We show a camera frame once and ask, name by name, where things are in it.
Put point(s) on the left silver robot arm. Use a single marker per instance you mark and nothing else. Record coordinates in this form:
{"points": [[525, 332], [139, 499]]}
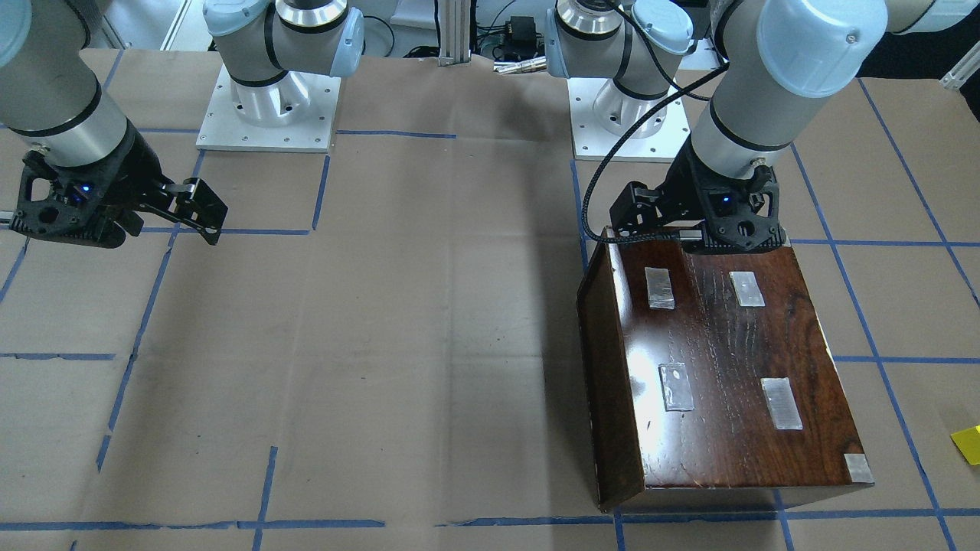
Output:
{"points": [[784, 61]]}

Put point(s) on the black power adapter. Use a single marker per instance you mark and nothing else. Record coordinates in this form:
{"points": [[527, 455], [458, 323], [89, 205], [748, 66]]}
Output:
{"points": [[520, 32]]}

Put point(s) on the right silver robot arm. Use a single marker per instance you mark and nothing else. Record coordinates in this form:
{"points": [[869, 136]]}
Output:
{"points": [[54, 101]]}

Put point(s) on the aluminium frame post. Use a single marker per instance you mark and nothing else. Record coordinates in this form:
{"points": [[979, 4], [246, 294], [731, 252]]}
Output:
{"points": [[455, 26]]}

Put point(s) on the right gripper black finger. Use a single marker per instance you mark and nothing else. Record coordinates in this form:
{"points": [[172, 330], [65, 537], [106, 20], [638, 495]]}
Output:
{"points": [[192, 203]]}

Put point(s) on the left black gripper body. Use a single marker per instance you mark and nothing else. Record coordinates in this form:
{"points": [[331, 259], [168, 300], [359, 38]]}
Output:
{"points": [[684, 190]]}

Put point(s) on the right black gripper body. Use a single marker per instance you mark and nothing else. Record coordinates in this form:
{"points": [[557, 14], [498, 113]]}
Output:
{"points": [[132, 177]]}

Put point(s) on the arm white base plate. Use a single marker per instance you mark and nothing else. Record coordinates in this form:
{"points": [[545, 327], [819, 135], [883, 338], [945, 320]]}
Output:
{"points": [[602, 109], [296, 114]]}

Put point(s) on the yellow block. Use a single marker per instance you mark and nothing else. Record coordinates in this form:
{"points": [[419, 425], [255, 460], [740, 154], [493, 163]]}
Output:
{"points": [[967, 441]]}

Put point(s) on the dark wooden drawer cabinet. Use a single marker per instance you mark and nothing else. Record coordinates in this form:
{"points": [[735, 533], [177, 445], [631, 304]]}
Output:
{"points": [[710, 383]]}

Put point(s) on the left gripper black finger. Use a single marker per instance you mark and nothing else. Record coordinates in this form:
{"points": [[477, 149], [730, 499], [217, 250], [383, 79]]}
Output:
{"points": [[666, 213]]}

